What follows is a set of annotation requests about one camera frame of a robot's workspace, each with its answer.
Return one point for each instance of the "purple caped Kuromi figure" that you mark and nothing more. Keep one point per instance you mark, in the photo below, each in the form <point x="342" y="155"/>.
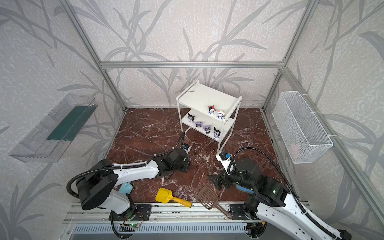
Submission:
<point x="207" y="129"/>

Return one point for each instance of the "black purple Kuromi figure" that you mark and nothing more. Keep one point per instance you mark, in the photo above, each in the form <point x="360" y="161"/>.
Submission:
<point x="191" y="118"/>

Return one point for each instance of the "yellow toy shovel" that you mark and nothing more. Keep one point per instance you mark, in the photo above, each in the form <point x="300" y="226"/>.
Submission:
<point x="165" y="195"/>

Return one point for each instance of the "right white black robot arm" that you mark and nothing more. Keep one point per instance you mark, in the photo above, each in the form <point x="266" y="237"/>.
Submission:
<point x="272" y="202"/>

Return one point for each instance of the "clear plastic wall bin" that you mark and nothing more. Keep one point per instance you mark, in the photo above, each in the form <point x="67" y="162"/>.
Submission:
<point x="48" y="141"/>

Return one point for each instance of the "pink item in basket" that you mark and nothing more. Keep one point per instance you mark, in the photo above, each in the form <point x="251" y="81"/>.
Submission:
<point x="295" y="151"/>

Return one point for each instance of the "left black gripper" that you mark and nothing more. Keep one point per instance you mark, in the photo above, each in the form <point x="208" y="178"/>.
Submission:
<point x="184" y="163"/>

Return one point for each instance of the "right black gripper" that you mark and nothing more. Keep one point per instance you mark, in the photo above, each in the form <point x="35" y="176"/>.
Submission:
<point x="223" y="181"/>

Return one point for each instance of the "small circuit board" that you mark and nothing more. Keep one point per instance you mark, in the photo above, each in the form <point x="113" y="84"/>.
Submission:
<point x="130" y="227"/>

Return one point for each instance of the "blue yellow sponge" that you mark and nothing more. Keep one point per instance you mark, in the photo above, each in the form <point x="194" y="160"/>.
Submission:
<point x="245" y="190"/>

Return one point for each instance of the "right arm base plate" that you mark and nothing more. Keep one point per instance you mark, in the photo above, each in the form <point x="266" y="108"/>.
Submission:
<point x="237" y="212"/>

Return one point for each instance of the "brown slotted toy spatula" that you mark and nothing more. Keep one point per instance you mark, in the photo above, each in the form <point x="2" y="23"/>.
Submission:
<point x="209" y="199"/>

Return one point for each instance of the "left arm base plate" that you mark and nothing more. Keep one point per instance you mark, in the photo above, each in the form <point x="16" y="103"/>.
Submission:
<point x="141" y="213"/>

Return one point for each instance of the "red ladybug Doraemon figure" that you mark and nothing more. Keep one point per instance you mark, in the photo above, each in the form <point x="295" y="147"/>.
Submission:
<point x="212" y="110"/>

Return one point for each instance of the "dark purple small figure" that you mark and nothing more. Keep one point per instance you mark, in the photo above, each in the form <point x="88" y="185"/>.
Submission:
<point x="199" y="124"/>

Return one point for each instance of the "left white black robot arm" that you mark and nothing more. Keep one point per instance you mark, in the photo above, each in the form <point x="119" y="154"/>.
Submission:
<point x="95" y="188"/>

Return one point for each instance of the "white wire mesh basket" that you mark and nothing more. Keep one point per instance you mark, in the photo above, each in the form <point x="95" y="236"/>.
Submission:
<point x="299" y="124"/>

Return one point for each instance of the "blue white small figure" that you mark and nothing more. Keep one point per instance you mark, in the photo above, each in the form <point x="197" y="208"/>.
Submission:
<point x="221" y="115"/>

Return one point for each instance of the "white two-tier shelf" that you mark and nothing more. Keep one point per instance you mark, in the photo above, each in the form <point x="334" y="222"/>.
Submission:
<point x="208" y="111"/>

